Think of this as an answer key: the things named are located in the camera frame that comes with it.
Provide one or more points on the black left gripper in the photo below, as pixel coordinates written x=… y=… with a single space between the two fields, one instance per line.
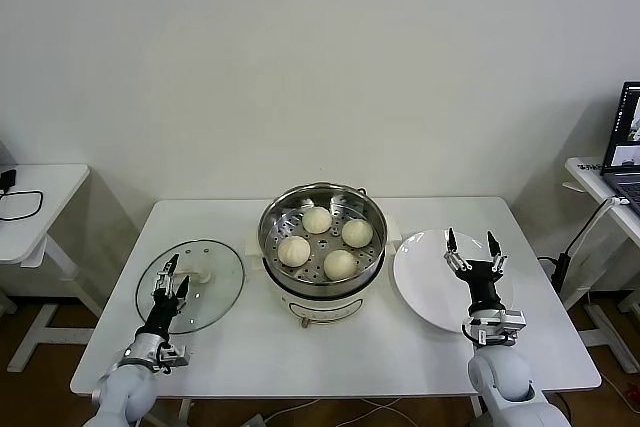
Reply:
x=160 y=314

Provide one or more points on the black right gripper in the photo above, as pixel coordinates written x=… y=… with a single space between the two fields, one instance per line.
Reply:
x=480 y=282

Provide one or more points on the round glass pot lid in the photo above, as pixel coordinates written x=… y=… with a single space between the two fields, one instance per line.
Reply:
x=220 y=277

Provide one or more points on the white steamed baozi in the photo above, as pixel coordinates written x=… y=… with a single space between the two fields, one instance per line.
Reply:
x=294 y=251
x=340 y=265
x=316 y=220
x=357 y=233

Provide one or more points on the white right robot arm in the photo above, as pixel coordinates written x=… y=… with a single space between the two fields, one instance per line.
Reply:
x=500 y=382

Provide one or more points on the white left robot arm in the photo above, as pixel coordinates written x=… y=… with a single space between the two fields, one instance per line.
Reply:
x=130 y=387

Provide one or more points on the perforated steel steamer basket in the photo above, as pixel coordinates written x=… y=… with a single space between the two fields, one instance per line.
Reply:
x=372 y=262

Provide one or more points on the round white plate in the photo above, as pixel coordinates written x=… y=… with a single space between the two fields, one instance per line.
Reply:
x=425 y=287

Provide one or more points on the black hanging power brick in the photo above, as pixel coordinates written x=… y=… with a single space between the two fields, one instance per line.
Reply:
x=562 y=272

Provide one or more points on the white main table leg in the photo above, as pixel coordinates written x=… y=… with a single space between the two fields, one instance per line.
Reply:
x=186 y=412

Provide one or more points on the white electric cooking pot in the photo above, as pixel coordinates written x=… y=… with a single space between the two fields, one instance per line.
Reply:
x=320 y=308

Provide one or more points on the white side table with adapter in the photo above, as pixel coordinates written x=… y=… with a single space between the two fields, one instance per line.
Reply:
x=55 y=187

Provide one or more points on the white floor power strip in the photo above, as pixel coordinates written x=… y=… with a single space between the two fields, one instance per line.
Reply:
x=257 y=421

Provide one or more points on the open dark laptop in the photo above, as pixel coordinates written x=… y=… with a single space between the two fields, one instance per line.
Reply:
x=625 y=137

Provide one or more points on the black power adapter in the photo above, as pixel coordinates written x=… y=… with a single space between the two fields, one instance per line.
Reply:
x=9 y=179

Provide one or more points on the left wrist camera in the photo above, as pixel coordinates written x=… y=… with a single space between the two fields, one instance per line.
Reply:
x=176 y=354

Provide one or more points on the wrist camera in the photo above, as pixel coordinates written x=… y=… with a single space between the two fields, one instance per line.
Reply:
x=176 y=354
x=507 y=323

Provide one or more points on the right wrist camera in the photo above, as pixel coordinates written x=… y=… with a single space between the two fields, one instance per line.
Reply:
x=507 y=323

